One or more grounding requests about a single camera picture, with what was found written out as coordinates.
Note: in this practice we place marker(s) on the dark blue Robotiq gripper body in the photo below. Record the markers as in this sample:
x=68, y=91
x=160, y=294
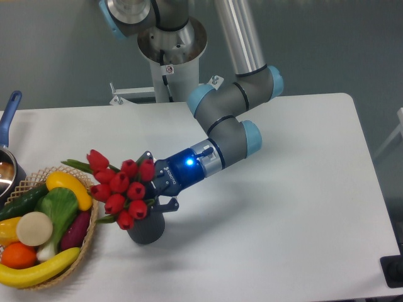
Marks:
x=175, y=174

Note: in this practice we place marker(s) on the red tulip bouquet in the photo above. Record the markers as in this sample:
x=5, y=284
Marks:
x=123, y=190

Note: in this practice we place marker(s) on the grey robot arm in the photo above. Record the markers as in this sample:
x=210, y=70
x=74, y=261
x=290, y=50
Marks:
x=172, y=41

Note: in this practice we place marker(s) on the dark grey ribbed vase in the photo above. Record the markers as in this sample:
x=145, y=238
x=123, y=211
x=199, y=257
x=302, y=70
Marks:
x=148, y=230

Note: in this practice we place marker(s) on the yellow squash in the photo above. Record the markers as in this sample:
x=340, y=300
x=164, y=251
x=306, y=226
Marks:
x=68, y=181

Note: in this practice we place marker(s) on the green bok choy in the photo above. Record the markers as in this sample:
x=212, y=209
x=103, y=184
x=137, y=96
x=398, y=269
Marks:
x=61, y=206

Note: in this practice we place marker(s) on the purple sweet potato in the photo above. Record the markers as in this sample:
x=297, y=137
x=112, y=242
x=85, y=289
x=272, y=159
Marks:
x=75, y=234

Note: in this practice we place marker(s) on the woven wicker basket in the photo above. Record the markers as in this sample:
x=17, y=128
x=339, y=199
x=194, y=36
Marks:
x=38, y=178

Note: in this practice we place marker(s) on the green cucumber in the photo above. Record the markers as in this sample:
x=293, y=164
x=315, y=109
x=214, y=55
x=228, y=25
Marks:
x=23, y=204

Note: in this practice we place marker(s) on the beige round disc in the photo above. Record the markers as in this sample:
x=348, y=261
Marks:
x=34, y=229

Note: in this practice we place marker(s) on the small yellow pepper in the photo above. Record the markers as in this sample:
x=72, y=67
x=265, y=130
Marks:
x=8, y=231

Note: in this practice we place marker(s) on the orange fruit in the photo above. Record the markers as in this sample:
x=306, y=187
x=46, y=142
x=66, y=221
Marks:
x=19, y=256

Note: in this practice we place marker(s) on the yellow banana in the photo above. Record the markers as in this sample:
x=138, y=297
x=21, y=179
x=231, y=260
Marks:
x=32, y=276

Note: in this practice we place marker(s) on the black device at table edge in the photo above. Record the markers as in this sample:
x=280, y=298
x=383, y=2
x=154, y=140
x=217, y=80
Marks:
x=392, y=270

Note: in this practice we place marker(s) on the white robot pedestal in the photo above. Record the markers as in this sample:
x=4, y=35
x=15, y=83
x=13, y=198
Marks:
x=170, y=83

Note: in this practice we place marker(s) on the blue handled saucepan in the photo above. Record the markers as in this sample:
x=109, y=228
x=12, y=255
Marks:
x=11, y=172

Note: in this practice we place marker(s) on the white frame at right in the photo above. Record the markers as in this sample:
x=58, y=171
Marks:
x=393, y=140

